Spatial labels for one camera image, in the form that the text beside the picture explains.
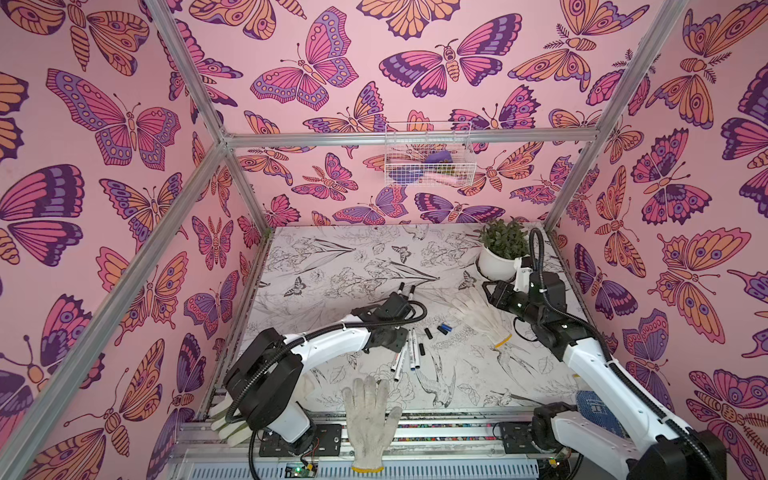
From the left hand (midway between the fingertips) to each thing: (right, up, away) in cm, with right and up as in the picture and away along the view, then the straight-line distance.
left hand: (399, 334), depth 87 cm
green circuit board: (-25, -29, -15) cm, 41 cm away
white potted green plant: (+32, +27, +5) cm, 42 cm away
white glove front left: (-42, -22, -13) cm, 49 cm away
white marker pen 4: (-1, -11, -4) cm, 12 cm away
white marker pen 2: (+4, +10, +13) cm, 17 cm away
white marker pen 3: (-1, -7, 0) cm, 7 cm away
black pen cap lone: (+7, -5, +1) cm, 8 cm away
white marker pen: (+1, +13, +15) cm, 20 cm away
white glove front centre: (-8, -21, -12) cm, 25 cm away
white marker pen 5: (+5, -4, 0) cm, 6 cm away
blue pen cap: (+15, +1, +5) cm, 16 cm away
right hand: (+25, +16, -7) cm, 30 cm away
